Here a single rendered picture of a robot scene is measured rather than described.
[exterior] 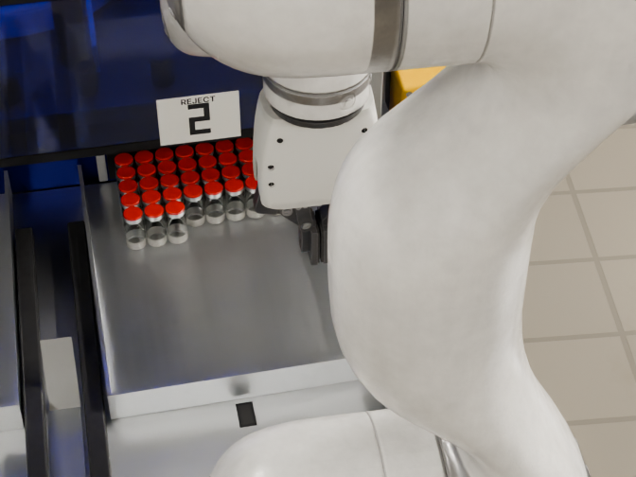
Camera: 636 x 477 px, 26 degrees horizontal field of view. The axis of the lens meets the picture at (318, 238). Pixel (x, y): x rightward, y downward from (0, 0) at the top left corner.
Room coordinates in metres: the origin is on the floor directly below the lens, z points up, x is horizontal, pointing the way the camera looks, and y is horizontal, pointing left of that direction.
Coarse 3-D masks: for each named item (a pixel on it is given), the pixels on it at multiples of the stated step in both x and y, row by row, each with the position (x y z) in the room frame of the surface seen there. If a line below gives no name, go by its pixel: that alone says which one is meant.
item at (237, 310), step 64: (128, 256) 1.05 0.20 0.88; (192, 256) 1.05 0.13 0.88; (256, 256) 1.05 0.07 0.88; (128, 320) 0.96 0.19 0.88; (192, 320) 0.96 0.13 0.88; (256, 320) 0.96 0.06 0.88; (320, 320) 0.96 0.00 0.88; (128, 384) 0.87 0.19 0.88; (192, 384) 0.85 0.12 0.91; (256, 384) 0.86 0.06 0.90; (320, 384) 0.87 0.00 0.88
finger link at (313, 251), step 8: (288, 216) 0.84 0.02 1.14; (312, 216) 0.85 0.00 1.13; (304, 232) 0.84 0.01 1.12; (312, 232) 0.84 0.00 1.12; (304, 240) 0.84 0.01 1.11; (312, 240) 0.84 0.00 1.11; (304, 248) 0.84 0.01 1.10; (312, 248) 0.84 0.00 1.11; (312, 256) 0.84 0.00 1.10; (312, 264) 0.84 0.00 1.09
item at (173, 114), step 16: (192, 96) 1.12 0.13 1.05; (208, 96) 1.12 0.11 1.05; (224, 96) 1.12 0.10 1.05; (160, 112) 1.11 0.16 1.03; (176, 112) 1.11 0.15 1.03; (192, 112) 1.12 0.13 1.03; (224, 112) 1.12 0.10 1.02; (160, 128) 1.11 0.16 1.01; (176, 128) 1.11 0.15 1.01; (208, 128) 1.12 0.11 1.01; (224, 128) 1.12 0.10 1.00
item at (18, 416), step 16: (0, 208) 1.13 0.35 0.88; (0, 224) 1.10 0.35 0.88; (0, 240) 1.08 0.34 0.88; (0, 256) 1.05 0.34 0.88; (0, 272) 1.03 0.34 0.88; (0, 288) 1.01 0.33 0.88; (16, 288) 1.00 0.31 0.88; (0, 304) 0.98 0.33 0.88; (16, 304) 0.97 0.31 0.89; (0, 320) 0.96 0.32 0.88; (16, 320) 0.94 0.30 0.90; (0, 336) 0.94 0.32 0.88; (16, 336) 0.92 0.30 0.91; (0, 352) 0.92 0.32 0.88; (16, 352) 0.89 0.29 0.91; (0, 368) 0.90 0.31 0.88; (16, 368) 0.87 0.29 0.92; (0, 384) 0.87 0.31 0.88; (16, 384) 0.85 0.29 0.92; (0, 400) 0.85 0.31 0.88; (16, 400) 0.83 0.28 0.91; (0, 416) 0.82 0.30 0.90; (16, 416) 0.82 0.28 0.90
